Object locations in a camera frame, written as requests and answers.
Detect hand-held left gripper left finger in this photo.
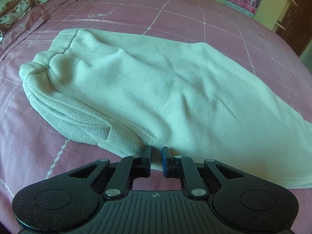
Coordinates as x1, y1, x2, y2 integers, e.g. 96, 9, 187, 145
69, 145, 152, 201

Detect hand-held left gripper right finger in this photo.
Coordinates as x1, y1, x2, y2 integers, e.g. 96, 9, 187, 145
161, 146, 246, 198

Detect white pants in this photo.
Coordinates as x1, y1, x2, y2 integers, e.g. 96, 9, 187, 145
19, 28, 312, 190

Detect pink checked bedsheet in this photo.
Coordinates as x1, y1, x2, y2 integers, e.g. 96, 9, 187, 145
0, 0, 312, 225

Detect brown wooden door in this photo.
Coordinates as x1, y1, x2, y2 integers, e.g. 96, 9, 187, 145
275, 0, 312, 57

